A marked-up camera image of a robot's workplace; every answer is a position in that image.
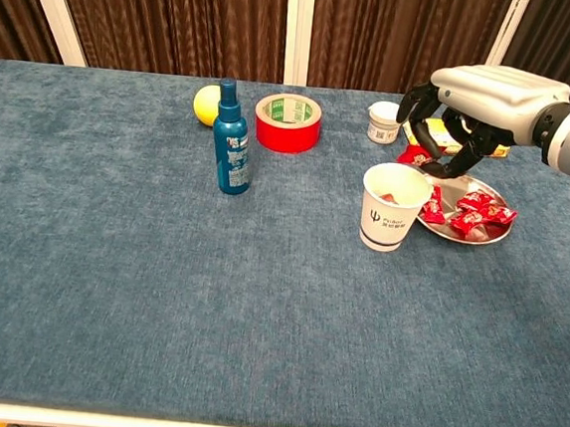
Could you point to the blue fabric table cover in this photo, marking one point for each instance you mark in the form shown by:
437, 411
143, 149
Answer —
158, 287

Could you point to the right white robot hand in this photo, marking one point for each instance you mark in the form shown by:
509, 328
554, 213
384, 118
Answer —
500, 92

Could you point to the round metal plate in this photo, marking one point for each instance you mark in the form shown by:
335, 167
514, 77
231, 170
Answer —
454, 193

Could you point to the white partition frame post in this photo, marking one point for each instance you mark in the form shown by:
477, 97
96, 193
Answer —
508, 28
297, 30
53, 8

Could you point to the white paper cup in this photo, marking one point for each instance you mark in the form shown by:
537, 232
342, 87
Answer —
384, 222

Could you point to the small white jar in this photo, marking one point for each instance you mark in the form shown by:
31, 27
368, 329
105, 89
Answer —
382, 124

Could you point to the red tape roll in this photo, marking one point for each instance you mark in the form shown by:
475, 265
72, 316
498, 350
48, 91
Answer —
287, 134

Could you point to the blue spray bottle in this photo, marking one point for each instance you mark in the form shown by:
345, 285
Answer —
230, 154

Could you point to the yellow ball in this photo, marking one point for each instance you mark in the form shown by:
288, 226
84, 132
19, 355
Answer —
204, 106

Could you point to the yellow snack box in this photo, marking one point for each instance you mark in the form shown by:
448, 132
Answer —
442, 131

